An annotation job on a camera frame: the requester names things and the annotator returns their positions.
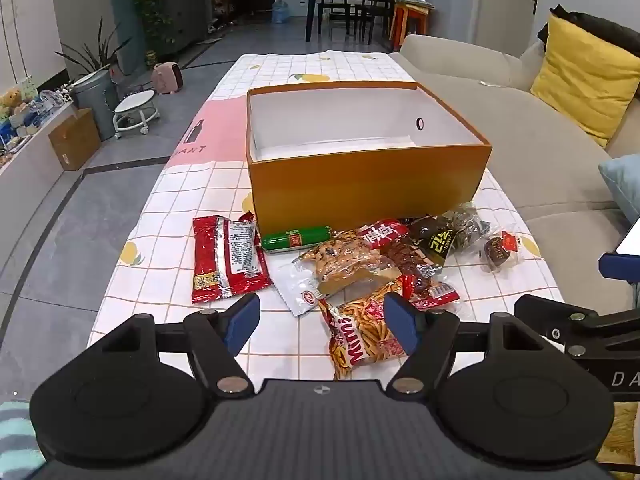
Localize beige sofa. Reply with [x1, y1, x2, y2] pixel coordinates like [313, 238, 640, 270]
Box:
[387, 7, 640, 311]

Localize red snack packet white label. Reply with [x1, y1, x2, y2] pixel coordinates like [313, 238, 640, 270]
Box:
[191, 214, 272, 304]

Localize clear peanut snack packet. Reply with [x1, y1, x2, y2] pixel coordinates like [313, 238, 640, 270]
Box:
[299, 230, 402, 302]

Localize white plastic packet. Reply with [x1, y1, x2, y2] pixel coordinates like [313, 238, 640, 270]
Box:
[271, 255, 327, 317]

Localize small red snack packet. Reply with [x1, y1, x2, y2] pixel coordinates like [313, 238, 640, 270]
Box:
[359, 218, 412, 252]

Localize orange cardboard box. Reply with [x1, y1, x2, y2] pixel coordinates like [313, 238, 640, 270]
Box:
[245, 80, 493, 236]

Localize brown cardboard box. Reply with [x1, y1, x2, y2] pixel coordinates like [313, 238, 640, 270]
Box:
[48, 108, 103, 171]

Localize red brown meat packet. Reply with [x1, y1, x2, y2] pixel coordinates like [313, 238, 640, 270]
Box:
[385, 239, 461, 312]

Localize green ivy plant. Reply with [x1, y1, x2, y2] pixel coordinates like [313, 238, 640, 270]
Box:
[124, 0, 177, 57]

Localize grey trash bin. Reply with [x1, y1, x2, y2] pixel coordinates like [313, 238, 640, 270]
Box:
[70, 69, 122, 142]

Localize striped teal cloth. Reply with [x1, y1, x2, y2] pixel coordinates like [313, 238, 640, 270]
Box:
[0, 399, 47, 480]

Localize white tv cabinet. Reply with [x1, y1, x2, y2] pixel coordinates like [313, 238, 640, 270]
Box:
[0, 102, 78, 281]

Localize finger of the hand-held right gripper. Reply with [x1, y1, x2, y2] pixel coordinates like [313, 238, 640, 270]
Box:
[515, 294, 640, 358]
[598, 252, 640, 283]

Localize green sausage stick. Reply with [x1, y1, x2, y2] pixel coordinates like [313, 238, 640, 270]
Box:
[261, 225, 334, 255]

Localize dark cushion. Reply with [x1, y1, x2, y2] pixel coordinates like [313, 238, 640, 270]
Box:
[537, 4, 640, 57]

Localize white rolling stool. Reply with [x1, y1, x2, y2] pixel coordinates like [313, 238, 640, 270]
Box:
[112, 90, 160, 140]

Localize light blue cushion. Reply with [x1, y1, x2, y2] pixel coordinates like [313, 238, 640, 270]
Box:
[598, 154, 640, 227]

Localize teddy bear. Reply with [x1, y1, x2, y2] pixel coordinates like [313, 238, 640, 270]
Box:
[0, 87, 26, 119]

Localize dark grey dresser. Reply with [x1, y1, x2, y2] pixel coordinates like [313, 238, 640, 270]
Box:
[160, 0, 214, 57]

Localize black dining chair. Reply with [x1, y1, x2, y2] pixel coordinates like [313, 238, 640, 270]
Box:
[367, 0, 412, 46]

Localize pile of small toys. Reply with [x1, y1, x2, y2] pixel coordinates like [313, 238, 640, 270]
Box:
[0, 76, 77, 166]

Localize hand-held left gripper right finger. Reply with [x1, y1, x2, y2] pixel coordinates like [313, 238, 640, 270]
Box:
[382, 291, 556, 401]

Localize yellow patterned cloth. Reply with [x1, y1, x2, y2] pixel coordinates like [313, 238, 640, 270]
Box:
[594, 402, 640, 467]

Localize yellow cushion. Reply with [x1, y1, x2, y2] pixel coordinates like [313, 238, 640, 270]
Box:
[530, 12, 640, 149]

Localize clear brown snack packet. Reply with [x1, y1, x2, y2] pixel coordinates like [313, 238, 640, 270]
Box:
[451, 202, 494, 252]

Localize orange stools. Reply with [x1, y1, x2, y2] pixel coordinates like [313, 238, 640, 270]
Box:
[388, 2, 432, 47]

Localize dark green snack packet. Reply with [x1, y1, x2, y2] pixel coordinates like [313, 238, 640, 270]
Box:
[407, 214, 460, 267]

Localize pastry red label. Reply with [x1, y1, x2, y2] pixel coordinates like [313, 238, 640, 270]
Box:
[479, 230, 527, 274]

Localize pink space heater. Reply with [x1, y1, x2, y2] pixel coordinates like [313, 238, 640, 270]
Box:
[151, 61, 185, 96]

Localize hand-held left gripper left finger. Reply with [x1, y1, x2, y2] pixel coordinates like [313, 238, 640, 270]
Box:
[87, 292, 261, 395]

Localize long leaved potted plant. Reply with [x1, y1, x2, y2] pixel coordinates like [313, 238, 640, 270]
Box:
[54, 16, 132, 82]

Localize grey room door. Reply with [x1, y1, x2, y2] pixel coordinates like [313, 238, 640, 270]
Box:
[474, 0, 544, 57]

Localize red fried sticks packet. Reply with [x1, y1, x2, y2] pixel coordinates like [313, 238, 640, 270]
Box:
[319, 280, 417, 382]

